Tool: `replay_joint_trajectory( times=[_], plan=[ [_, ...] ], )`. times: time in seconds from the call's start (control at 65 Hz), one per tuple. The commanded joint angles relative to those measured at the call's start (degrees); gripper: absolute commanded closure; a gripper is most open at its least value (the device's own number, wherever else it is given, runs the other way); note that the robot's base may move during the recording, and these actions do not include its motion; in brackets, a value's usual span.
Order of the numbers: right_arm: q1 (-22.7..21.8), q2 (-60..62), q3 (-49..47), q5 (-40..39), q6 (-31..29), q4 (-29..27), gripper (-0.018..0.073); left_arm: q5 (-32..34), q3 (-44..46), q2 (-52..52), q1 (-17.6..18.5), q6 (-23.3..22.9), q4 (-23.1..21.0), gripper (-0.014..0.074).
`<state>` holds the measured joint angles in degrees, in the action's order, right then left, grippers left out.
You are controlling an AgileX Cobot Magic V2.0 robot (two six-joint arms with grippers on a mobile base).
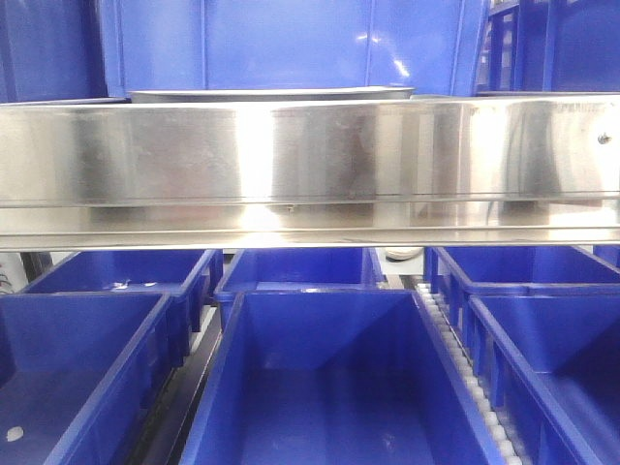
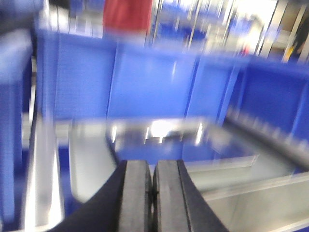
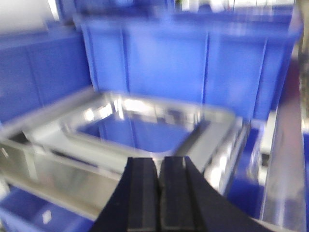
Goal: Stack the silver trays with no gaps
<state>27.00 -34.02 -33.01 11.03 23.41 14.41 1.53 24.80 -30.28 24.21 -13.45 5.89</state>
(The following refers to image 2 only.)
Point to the large blue crate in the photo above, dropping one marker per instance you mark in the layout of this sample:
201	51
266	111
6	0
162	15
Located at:
82	77
15	54

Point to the person in red shirt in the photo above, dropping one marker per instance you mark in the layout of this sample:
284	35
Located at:
127	15

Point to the large blue crate left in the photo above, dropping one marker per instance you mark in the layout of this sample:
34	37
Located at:
15	54

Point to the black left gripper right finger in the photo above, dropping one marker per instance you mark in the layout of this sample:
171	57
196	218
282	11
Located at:
178	205

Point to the large blue crate right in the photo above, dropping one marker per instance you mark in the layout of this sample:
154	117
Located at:
82	77

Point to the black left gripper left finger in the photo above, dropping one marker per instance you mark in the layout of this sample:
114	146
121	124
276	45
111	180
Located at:
122	204

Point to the silver metal tray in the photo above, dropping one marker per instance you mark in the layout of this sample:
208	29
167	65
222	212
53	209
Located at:
214	158
254	194

